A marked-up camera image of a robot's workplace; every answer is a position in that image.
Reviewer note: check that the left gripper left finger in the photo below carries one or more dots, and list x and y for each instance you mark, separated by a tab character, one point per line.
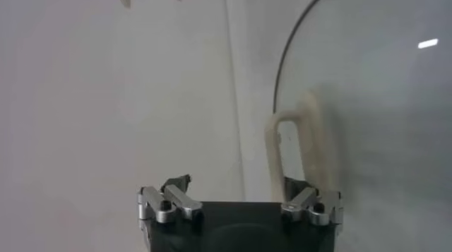
178	200

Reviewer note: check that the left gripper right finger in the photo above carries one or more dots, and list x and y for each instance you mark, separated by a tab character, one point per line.
300	200

